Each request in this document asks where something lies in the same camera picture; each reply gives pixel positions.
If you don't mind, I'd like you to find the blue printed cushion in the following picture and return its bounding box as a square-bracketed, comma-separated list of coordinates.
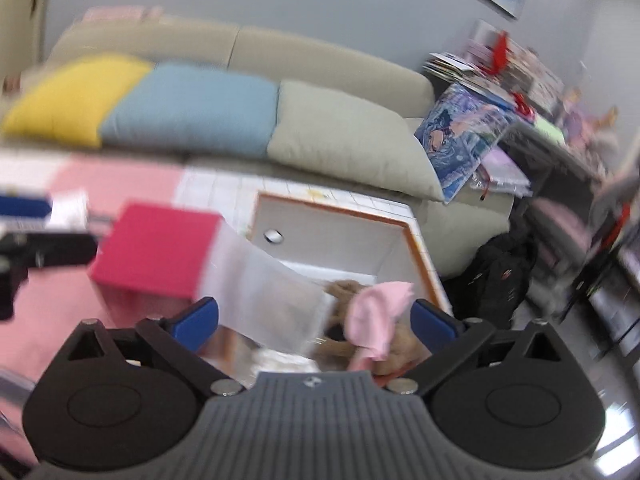
[414, 82, 518, 203]

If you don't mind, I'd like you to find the black backpack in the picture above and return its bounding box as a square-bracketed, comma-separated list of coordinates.
[445, 230, 538, 328]

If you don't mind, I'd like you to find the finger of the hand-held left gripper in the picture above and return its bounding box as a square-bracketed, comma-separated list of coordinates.
[0, 194, 54, 222]

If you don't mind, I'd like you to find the stack of books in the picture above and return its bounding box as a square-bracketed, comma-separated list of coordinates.
[422, 20, 566, 116]

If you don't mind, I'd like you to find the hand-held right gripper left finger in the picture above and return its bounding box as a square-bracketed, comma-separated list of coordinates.
[64, 296, 245, 397]

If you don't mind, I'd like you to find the light green paper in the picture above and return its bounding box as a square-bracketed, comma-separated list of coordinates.
[535, 117, 568, 143]

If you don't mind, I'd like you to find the yellow pillow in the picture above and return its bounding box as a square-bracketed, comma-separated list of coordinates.
[0, 55, 153, 148]

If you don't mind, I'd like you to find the pale pink booklet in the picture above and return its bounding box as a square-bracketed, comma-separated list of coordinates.
[470, 152, 533, 198]

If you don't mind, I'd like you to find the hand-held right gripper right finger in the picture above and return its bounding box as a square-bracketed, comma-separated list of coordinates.
[387, 298, 569, 395]

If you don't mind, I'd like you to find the white fluffy cloth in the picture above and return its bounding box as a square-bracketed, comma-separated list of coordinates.
[250, 347, 321, 373]

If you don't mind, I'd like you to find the red box with clear lid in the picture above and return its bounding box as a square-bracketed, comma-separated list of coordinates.
[89, 203, 336, 356]

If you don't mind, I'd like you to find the pink cloth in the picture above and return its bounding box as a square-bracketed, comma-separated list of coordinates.
[345, 281, 416, 361]

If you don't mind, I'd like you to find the white checked lemon blanket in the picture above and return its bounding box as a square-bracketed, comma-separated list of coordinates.
[0, 152, 418, 261]

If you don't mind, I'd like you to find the pink folded blanket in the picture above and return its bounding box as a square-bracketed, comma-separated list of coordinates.
[77, 6, 163, 23]

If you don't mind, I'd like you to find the pink mat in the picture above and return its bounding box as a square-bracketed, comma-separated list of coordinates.
[0, 162, 236, 461]

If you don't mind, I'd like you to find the brown plush toy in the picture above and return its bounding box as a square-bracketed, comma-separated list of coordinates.
[320, 280, 431, 378]

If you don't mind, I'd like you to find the blue pillow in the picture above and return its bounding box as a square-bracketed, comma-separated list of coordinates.
[100, 64, 281, 158]

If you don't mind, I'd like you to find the beige sofa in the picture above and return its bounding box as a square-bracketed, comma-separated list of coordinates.
[0, 15, 516, 276]

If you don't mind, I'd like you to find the grey beige pillow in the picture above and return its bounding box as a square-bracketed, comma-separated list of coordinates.
[267, 80, 446, 203]

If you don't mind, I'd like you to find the orange box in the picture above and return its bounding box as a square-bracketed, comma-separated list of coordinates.
[220, 191, 453, 386]

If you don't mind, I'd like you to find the pink chair cushion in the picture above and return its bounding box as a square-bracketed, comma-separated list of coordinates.
[530, 197, 593, 246]

